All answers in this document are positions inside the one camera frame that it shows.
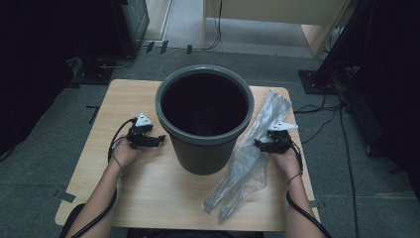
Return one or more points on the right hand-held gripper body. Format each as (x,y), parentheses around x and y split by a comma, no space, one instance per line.
(279,142)

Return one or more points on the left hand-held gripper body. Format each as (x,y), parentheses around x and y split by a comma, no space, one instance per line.
(140,134)

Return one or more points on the clear plastic bag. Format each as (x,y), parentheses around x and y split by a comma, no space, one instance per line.
(244,165)

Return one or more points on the dark grey trash can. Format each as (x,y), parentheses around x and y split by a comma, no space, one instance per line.
(204,158)

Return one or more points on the person's right hand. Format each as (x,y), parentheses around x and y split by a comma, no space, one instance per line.
(289,163)

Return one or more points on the person's left hand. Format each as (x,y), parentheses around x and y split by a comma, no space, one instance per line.
(124,153)

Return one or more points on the thin wrist band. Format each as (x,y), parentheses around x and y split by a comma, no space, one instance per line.
(294,178)

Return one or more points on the grey floor tape piece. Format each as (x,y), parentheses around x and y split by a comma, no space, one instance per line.
(65,196)
(317,204)

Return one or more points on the black stand base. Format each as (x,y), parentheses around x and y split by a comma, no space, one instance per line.
(94,74)

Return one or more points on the black cabinet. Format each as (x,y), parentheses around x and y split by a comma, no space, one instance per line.
(132,26)

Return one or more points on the black chair armrest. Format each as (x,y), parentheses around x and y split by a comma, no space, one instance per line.
(71,218)

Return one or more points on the beige wooden desk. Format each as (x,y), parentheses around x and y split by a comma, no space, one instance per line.
(280,10)

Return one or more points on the black stand with base plate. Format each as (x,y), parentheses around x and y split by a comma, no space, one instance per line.
(317,81)

